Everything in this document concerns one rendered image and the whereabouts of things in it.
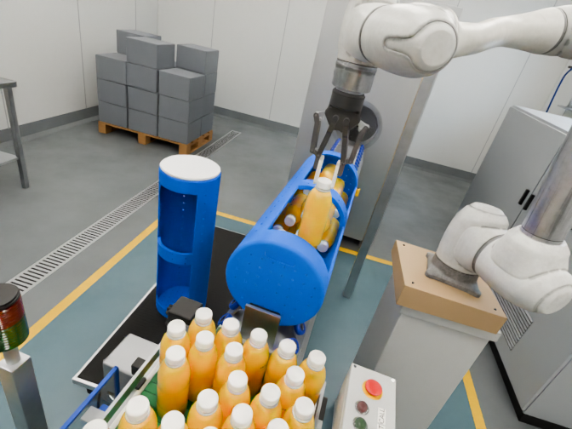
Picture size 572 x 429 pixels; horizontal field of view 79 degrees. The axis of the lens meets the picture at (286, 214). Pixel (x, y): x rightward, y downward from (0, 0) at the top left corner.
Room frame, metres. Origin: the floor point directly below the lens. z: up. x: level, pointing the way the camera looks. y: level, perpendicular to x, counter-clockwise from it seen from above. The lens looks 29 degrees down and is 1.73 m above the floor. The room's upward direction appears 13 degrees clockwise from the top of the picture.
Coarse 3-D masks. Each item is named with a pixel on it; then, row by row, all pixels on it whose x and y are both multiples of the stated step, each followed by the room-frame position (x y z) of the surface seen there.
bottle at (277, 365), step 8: (272, 352) 0.56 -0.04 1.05; (272, 360) 0.54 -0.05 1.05; (280, 360) 0.53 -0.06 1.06; (288, 360) 0.54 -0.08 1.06; (296, 360) 0.55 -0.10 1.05; (272, 368) 0.53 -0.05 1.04; (280, 368) 0.52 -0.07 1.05; (288, 368) 0.53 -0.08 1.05; (264, 376) 0.55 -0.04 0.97; (272, 376) 0.52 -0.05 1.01; (280, 376) 0.52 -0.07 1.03; (264, 384) 0.54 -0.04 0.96
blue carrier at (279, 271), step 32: (288, 192) 1.09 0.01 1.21; (352, 192) 1.56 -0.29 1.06; (256, 224) 0.90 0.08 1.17; (256, 256) 0.75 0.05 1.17; (288, 256) 0.73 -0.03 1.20; (320, 256) 0.78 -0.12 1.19; (256, 288) 0.74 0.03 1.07; (288, 288) 0.73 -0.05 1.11; (320, 288) 0.71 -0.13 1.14; (288, 320) 0.72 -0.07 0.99
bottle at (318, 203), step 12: (312, 192) 0.82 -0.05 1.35; (324, 192) 0.82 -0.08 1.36; (312, 204) 0.81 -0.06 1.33; (324, 204) 0.80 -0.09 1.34; (312, 216) 0.80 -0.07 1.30; (324, 216) 0.81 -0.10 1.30; (300, 228) 0.82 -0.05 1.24; (312, 228) 0.80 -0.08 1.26; (324, 228) 0.83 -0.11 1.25; (312, 240) 0.81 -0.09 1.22
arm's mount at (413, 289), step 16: (400, 256) 1.08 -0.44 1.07; (416, 256) 1.11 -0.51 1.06; (400, 272) 0.99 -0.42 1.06; (416, 272) 0.99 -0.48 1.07; (400, 288) 0.92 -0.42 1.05; (416, 288) 0.90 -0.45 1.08; (432, 288) 0.92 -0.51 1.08; (448, 288) 0.95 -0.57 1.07; (480, 288) 1.00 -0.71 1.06; (400, 304) 0.89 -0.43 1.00; (416, 304) 0.89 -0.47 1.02; (432, 304) 0.88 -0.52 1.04; (448, 304) 0.88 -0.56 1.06; (464, 304) 0.87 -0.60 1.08; (480, 304) 0.90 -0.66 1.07; (496, 304) 0.93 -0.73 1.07; (464, 320) 0.87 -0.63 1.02; (480, 320) 0.87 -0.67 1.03; (496, 320) 0.86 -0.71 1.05
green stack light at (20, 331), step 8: (24, 320) 0.39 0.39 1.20; (16, 328) 0.37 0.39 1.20; (24, 328) 0.38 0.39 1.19; (0, 336) 0.35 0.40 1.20; (8, 336) 0.36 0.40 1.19; (16, 336) 0.37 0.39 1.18; (24, 336) 0.38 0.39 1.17; (0, 344) 0.35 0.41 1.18; (8, 344) 0.35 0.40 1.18; (16, 344) 0.36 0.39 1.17
